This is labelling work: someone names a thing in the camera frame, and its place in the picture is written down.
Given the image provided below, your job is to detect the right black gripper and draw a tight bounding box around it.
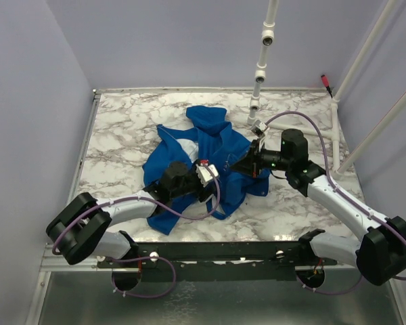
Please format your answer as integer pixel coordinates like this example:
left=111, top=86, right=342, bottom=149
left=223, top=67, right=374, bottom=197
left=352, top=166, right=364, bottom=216
left=229, top=138, right=292, bottom=178

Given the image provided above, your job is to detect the blue jacket with white lining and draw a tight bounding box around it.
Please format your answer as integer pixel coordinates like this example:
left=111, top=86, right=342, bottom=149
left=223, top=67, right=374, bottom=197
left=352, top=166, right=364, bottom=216
left=143, top=106, right=269, bottom=220

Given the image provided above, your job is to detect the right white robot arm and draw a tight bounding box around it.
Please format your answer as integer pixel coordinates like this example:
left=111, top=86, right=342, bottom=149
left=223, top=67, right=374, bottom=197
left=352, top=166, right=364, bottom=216
left=231, top=123, right=406, bottom=286

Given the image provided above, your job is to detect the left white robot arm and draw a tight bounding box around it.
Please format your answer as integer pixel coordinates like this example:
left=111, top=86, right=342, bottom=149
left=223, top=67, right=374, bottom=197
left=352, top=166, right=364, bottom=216
left=46, top=160, right=221, bottom=267

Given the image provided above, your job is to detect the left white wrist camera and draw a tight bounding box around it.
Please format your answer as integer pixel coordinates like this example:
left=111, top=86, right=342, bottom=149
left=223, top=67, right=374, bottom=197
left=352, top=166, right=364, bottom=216
left=196, top=160, right=219, bottom=188

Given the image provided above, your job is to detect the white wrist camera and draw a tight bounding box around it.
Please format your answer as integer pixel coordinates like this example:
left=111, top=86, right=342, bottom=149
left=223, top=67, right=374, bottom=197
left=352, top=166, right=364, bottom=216
left=251, top=120, right=269, bottom=150
left=196, top=160, right=219, bottom=188

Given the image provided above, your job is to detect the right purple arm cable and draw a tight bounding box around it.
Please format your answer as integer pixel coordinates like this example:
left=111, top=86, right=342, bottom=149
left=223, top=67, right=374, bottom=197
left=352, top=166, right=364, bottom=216
left=265, top=110, right=406, bottom=280

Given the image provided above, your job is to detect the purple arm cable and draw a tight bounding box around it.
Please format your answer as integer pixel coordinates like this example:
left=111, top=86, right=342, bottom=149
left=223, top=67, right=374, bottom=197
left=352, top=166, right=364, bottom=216
left=265, top=110, right=406, bottom=280
left=51, top=172, right=223, bottom=255

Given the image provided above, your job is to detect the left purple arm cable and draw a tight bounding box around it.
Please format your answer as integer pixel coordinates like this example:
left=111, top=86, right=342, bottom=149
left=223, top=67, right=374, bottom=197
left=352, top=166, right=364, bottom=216
left=51, top=172, right=223, bottom=255

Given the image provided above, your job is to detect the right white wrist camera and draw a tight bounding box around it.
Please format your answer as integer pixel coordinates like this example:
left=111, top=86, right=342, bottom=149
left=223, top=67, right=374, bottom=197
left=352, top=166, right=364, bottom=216
left=251, top=120, right=269, bottom=150

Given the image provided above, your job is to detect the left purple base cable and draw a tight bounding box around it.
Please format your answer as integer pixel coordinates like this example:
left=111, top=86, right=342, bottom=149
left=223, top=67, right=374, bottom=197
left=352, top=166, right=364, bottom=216
left=108, top=256, right=177, bottom=299

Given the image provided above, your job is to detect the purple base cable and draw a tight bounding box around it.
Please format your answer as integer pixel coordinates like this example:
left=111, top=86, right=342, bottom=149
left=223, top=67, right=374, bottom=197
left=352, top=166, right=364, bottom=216
left=296, top=270, right=365, bottom=295
left=108, top=256, right=177, bottom=299

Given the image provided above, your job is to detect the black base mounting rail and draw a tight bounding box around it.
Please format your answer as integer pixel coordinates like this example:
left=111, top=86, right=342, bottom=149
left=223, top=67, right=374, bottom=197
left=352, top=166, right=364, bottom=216
left=97, top=240, right=337, bottom=282

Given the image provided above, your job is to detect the white PVC pipe frame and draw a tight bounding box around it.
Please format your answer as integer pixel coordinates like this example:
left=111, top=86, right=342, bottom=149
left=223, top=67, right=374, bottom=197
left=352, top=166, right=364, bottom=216
left=246, top=0, right=406, bottom=177

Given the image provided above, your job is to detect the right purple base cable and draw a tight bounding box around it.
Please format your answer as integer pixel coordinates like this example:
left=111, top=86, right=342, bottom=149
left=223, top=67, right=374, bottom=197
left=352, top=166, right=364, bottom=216
left=296, top=270, right=365, bottom=295

